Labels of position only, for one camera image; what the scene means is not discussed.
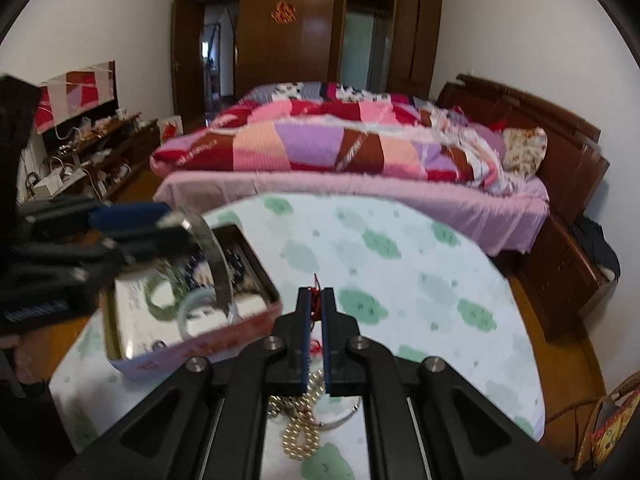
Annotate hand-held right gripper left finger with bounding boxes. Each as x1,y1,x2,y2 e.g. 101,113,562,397
55,287,312,480

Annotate wooden nightstand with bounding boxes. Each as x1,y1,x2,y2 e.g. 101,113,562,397
520,215,616,343

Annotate floral pillow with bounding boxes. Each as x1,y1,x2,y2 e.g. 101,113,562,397
501,127,548,183

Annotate round table, cloud tablecloth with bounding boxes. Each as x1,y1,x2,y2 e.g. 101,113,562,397
50,192,546,480

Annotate wooden bed headboard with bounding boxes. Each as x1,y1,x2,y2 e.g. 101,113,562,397
437,74,611,241

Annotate green jade bangle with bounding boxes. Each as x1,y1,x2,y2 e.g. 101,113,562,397
145,267,213,322

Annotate pale jade bangle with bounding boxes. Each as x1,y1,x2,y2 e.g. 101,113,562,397
179,292,236,338

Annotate cloth covered television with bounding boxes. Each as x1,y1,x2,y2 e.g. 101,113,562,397
32,60,118,133

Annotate dark clothing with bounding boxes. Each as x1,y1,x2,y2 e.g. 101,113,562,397
570,215,621,281

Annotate pink bed sheet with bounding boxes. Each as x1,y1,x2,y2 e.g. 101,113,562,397
155,170,551,256

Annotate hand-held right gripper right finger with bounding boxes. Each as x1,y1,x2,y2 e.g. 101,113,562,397
321,287,576,480

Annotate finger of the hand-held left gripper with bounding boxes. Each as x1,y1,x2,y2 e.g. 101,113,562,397
10,227,193,286
20,199,171,238

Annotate red white shopping bag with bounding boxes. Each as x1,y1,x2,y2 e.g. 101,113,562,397
160,115,183,143

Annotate frosted glass door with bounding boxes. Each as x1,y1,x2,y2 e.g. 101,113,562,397
342,10,388,93

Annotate purple bead bracelet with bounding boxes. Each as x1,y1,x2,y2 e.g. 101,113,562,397
185,247,251,286

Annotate wooden wardrobe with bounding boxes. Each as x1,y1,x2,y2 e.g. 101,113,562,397
170,0,446,116

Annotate red paper decoration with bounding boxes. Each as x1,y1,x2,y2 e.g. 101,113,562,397
270,1,296,25

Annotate white round disc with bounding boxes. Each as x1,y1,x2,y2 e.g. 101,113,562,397
312,395,362,432

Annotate patchwork quilt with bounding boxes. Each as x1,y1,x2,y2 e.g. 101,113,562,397
150,82,516,196

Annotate red cord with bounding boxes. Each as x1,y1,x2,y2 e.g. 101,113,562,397
309,274,325,361

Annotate silver wristwatch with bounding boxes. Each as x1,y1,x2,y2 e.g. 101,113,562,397
172,215,237,313

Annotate white box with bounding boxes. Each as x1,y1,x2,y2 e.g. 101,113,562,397
32,167,86,196

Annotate low wooden cabinet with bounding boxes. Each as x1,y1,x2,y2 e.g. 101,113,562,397
22,115,161,201

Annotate rectangular metal tin box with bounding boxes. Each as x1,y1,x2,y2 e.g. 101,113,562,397
102,224,283,382

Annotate pearl bead necklace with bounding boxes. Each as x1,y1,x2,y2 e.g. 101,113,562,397
267,367,326,461

